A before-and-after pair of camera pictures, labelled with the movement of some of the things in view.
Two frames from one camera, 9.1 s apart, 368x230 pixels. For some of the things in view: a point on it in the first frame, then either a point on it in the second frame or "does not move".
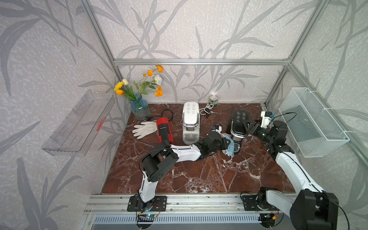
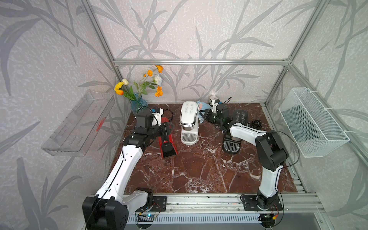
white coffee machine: [191, 123] does not move
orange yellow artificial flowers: [121, 88] does not move
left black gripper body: [220, 145] to [161, 130]
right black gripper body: [263, 133] to [212, 117]
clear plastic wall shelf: [74, 136] does not move
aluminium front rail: [180, 204] does not move
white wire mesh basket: [313, 129] does not move
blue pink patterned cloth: [231, 147] to [202, 106]
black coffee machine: [238, 130] does not move
